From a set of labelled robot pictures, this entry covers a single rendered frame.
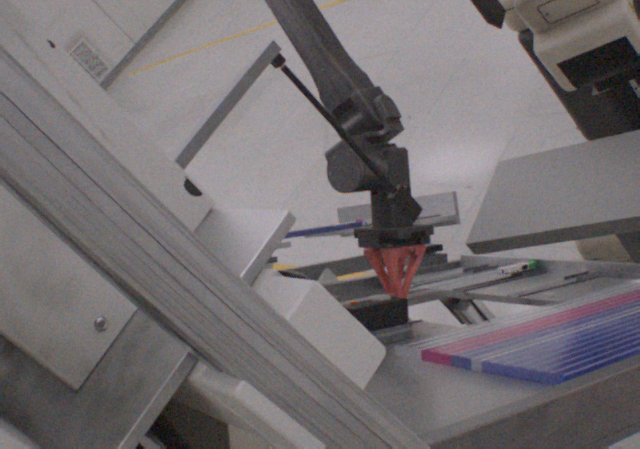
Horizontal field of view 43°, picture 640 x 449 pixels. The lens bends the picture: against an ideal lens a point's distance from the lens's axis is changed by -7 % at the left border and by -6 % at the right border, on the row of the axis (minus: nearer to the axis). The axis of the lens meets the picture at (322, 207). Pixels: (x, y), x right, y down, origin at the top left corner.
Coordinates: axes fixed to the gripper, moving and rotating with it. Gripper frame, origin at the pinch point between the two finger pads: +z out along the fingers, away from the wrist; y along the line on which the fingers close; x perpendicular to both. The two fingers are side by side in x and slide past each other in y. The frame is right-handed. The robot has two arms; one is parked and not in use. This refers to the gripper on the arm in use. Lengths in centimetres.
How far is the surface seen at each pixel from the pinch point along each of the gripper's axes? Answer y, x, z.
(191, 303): 54, -58, -12
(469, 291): 2.6, 11.5, 1.5
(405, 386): 34.1, -28.3, 1.9
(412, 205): 13.6, -8.2, -12.6
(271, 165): -277, 156, -22
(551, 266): 3.3, 29.9, 0.3
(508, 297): 11.0, 10.8, 1.7
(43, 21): -756, 188, -197
